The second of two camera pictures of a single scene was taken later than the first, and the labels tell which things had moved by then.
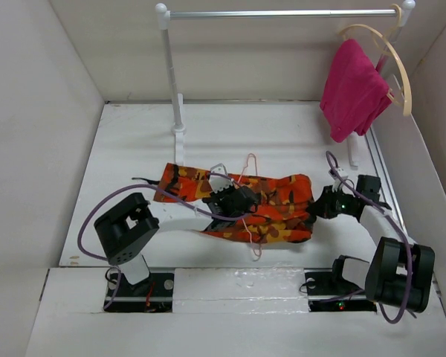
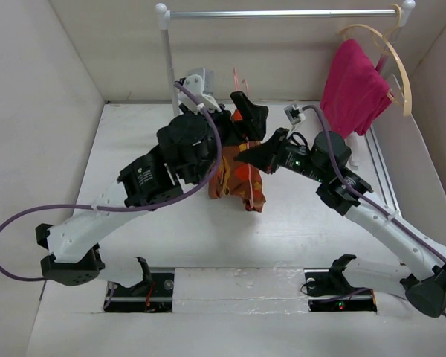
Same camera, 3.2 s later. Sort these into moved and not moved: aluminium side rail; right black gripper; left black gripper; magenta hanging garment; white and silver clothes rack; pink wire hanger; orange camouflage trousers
Moved: orange camouflage trousers; pink wire hanger; left black gripper; right black gripper
Not moved: white and silver clothes rack; magenta hanging garment; aluminium side rail
